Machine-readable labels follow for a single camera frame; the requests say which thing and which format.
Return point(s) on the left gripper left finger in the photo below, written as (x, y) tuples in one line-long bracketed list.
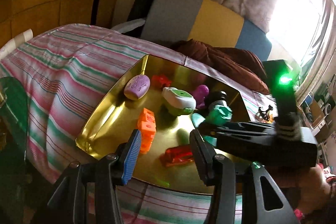
[(68, 203)]

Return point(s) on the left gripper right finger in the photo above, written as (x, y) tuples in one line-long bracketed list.
[(262, 199)]

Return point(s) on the green plastic boot cup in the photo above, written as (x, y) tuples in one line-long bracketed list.
[(219, 114)]

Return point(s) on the clear jar black lid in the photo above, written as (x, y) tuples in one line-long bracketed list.
[(217, 98)]

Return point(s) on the red metallic capsule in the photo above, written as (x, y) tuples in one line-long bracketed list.
[(179, 155)]

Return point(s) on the orange connected cube blocks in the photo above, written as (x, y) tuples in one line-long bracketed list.
[(147, 126)]

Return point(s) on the brown blanket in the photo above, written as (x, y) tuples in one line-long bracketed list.
[(242, 66)]

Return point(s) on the magenta perforated toy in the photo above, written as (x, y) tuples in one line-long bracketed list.
[(199, 94)]

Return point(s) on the green white sharpener toy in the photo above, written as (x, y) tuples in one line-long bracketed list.
[(178, 102)]

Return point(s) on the purple oval soap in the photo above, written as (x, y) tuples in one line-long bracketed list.
[(137, 87)]

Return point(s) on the striped bed sheet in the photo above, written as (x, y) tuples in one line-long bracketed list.
[(67, 71)]

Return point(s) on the gold metal tray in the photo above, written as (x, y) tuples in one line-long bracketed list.
[(115, 117)]

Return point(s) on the small red gear toy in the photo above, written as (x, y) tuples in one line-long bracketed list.
[(160, 81)]

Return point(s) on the grey yellow blue cushion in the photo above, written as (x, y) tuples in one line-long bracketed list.
[(170, 21)]

